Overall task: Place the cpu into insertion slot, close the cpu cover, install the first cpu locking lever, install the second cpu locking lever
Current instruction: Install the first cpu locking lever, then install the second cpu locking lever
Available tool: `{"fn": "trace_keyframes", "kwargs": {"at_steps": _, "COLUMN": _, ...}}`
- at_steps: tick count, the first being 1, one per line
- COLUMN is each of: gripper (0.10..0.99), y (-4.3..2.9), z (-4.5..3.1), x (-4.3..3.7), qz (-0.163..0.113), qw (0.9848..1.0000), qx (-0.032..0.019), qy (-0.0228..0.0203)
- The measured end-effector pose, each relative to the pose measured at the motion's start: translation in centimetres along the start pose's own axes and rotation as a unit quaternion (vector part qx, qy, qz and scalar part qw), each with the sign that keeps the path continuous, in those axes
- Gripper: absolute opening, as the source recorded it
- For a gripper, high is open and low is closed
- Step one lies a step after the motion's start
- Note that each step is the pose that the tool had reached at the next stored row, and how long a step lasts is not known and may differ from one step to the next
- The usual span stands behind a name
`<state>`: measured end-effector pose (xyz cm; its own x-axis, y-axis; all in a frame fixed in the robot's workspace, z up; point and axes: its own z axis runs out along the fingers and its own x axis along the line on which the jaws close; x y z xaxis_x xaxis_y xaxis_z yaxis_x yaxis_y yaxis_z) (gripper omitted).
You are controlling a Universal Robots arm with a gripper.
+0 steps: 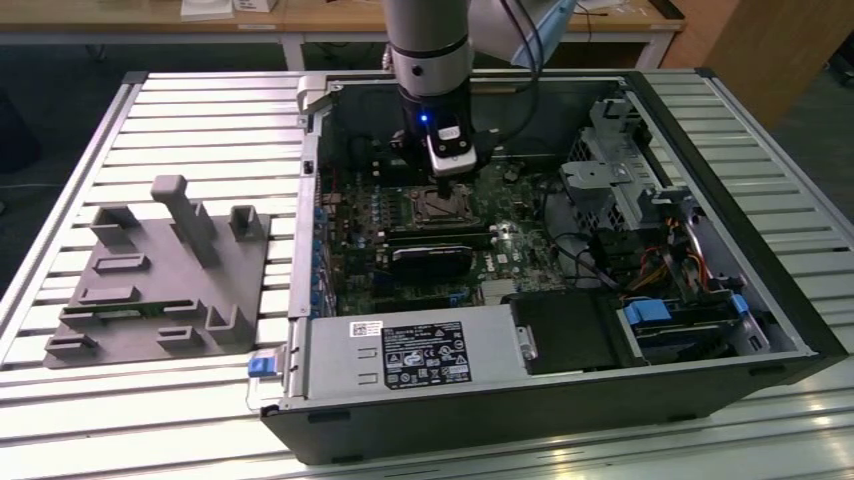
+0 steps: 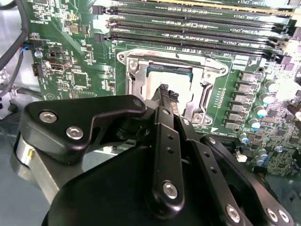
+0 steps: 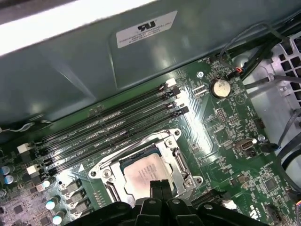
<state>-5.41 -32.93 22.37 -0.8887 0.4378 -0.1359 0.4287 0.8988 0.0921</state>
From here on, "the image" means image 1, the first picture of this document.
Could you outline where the silver CPU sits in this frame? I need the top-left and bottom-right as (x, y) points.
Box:
(430, 192), (467, 215)

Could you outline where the black RAM stick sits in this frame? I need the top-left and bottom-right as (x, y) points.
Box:
(386, 225), (499, 238)

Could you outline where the yellow orange wire bundle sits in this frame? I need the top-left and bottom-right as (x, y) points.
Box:
(623, 247), (710, 294)

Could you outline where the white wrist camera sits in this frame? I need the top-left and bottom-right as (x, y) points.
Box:
(423, 112), (479, 178)

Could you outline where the green motherboard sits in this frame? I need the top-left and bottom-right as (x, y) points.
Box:
(312, 149), (588, 321)

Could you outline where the black PC case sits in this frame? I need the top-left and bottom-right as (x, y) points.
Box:
(259, 68), (849, 465)

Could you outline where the thick black cable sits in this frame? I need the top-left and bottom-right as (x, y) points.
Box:
(550, 232), (622, 291)

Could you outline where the wooden cabinet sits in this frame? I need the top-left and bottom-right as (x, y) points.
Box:
(663, 0), (854, 129)

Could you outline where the hard disk in blue carrier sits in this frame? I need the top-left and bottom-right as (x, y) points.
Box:
(616, 297), (742, 364)

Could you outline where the blue case latch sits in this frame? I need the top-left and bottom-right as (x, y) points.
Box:
(245, 351), (283, 380)

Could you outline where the grey parts rack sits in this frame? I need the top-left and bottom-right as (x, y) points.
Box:
(40, 174), (273, 370)

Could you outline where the black plastic drive shroud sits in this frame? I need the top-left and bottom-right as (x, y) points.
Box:
(507, 291), (635, 377)

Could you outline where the silver power supply with label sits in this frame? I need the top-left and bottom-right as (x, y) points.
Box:
(303, 305), (535, 401)

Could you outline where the black graphics card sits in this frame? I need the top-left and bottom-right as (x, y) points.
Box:
(388, 243), (474, 280)

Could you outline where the silver chipset heat sink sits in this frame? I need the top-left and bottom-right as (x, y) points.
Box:
(478, 278), (520, 305)

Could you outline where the green RAM stick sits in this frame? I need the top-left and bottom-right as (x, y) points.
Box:
(83, 302), (168, 319)

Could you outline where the wooden desk white frame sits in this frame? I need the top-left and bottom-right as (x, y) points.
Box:
(0, 0), (688, 71)

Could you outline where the perforated metal disk bay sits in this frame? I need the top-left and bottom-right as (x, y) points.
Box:
(558, 97), (695, 234)

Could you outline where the CPU socket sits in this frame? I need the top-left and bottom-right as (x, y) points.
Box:
(410, 182), (482, 226)

